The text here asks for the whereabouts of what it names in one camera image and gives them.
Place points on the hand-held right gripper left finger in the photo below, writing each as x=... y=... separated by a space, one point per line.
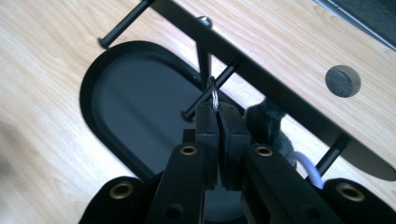
x=207 y=130

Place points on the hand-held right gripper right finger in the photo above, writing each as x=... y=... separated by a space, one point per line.
x=233 y=133

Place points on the grey plush toy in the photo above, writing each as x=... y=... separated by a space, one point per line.
x=264 y=121

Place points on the black metal key rack stand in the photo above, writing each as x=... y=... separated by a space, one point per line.
x=140 y=102

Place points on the grey round table grommet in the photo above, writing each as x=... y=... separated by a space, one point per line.
x=342 y=81

